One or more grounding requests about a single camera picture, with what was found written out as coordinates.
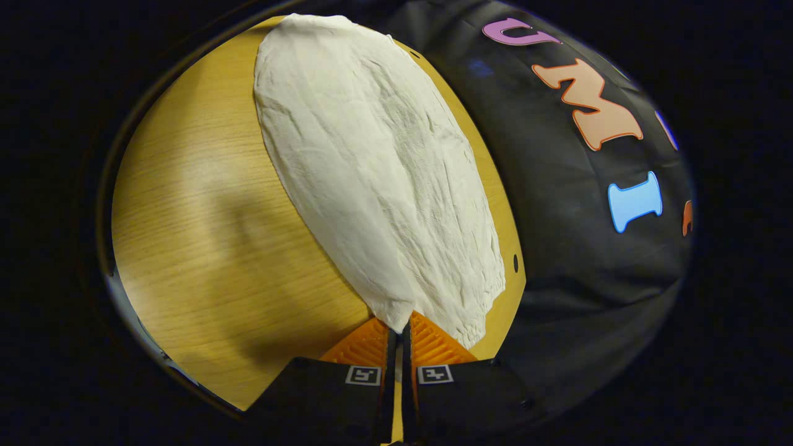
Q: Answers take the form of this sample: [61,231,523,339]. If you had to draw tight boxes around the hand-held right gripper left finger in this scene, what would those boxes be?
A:
[247,317,398,444]

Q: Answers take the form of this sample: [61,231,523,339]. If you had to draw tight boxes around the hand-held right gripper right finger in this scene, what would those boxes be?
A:
[401,311,541,444]

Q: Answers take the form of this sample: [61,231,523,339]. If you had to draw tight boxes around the white jeans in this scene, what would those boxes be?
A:
[253,14,507,351]

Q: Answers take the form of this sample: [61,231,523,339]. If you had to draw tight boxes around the black backdrop cloth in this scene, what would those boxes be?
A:
[347,0,696,423]

